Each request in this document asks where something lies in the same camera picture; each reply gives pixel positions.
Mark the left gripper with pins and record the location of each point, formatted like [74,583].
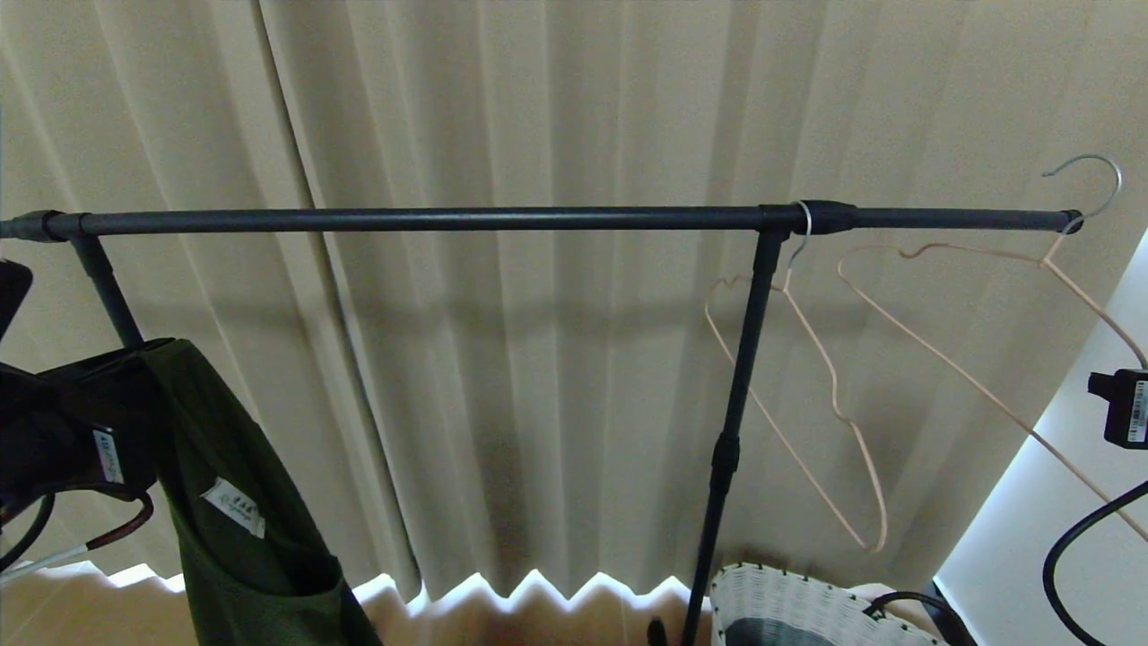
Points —
[72,422]

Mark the green shirt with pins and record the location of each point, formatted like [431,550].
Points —
[233,556]

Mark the pink clothes hanger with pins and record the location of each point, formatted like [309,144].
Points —
[1047,260]
[884,525]

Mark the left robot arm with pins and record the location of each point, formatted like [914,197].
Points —
[18,449]

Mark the black clothes rack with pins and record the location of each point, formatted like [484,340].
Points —
[448,219]

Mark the white laundry basket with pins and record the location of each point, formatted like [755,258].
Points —
[789,601]

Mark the beige curtain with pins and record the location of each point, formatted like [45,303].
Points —
[538,404]

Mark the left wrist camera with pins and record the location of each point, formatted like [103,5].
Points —
[13,296]

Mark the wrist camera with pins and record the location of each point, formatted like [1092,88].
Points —
[1121,408]
[13,296]

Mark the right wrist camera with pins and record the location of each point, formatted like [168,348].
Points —
[1121,408]

